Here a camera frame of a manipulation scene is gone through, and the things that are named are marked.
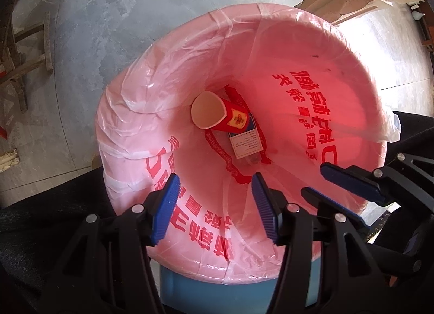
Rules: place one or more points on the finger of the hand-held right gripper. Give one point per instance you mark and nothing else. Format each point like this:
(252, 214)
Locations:
(325, 200)
(352, 180)

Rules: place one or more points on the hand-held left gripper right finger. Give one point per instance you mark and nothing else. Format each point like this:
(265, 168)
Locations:
(264, 212)

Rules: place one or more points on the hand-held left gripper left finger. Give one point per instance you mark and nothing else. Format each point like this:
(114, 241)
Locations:
(166, 209)

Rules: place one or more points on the small white blue carton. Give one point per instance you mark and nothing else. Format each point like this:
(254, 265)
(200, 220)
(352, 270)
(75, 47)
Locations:
(247, 141)

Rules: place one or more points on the blue plastic trash bin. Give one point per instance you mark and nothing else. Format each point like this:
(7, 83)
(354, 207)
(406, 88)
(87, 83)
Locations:
(203, 293)

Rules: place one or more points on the red paper cup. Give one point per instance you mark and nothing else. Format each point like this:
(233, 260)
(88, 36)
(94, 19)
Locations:
(234, 115)

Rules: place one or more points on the pink plastic bin liner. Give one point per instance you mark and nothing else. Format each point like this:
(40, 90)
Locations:
(162, 73)

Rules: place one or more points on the dark cloth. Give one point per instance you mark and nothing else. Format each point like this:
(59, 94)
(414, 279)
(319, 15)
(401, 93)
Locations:
(34, 232)

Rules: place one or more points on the small white object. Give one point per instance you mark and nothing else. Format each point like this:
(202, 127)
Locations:
(416, 12)

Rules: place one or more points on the wooden chair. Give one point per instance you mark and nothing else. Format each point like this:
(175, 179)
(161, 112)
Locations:
(44, 46)

